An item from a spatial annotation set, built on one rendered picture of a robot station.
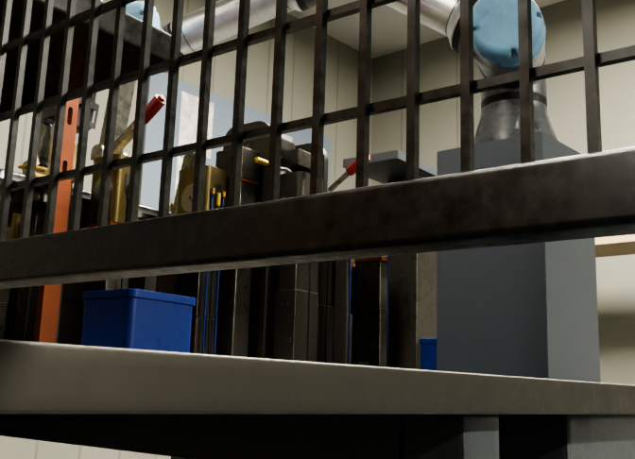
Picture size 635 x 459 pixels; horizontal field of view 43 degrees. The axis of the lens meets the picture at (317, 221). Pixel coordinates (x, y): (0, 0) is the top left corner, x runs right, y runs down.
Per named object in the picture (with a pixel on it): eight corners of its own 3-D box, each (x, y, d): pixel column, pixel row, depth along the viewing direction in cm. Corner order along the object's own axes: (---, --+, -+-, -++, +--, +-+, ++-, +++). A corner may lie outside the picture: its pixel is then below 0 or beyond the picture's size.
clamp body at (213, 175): (187, 376, 147) (200, 178, 155) (231, 377, 141) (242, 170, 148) (160, 375, 142) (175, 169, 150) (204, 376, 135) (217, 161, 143)
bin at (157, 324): (141, 368, 108) (146, 300, 110) (194, 368, 102) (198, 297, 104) (72, 365, 100) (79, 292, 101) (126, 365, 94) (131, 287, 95)
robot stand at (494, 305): (601, 386, 137) (592, 159, 145) (548, 383, 122) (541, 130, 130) (495, 384, 149) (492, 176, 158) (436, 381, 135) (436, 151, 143)
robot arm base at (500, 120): (573, 158, 145) (571, 106, 147) (534, 137, 133) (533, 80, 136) (497, 171, 154) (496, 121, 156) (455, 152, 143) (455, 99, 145)
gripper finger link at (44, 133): (64, 177, 155) (75, 132, 157) (38, 166, 150) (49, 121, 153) (55, 178, 157) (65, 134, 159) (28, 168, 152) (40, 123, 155)
